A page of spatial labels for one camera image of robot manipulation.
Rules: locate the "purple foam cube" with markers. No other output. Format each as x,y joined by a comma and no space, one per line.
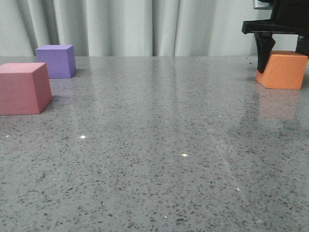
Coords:
60,60

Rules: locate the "pink foam cube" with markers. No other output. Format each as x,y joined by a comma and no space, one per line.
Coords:
24,88

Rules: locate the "orange foam cube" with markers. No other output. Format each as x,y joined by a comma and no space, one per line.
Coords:
284,70

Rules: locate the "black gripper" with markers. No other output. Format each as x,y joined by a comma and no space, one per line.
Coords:
287,17

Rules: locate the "white pleated curtain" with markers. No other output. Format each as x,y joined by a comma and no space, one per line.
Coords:
99,28

